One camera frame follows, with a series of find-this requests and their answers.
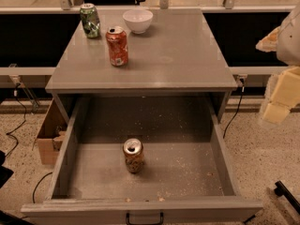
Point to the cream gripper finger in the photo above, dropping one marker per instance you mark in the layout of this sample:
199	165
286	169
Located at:
281	95
269	43

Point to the orange soda can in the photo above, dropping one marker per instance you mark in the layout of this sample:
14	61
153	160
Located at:
134	157

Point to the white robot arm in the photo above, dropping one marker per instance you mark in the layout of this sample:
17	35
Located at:
288	46

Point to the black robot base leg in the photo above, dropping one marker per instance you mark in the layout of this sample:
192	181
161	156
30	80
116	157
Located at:
281	190

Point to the grey cabinet counter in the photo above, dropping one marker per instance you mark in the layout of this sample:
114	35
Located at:
177	54

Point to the open grey top drawer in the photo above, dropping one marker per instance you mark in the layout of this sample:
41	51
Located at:
187	173

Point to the red soda can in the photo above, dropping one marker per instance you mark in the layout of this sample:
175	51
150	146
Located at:
116	38

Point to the green soda can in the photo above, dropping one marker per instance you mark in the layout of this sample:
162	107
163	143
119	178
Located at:
90	20

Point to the white bowl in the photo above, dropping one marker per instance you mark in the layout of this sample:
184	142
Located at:
138	20

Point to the cardboard box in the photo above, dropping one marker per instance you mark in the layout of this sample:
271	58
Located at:
51	135

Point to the black drawer handle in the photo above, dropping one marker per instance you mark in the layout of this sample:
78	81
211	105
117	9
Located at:
144	220

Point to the black cable floor left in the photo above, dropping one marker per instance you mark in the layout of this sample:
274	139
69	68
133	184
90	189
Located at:
37	185

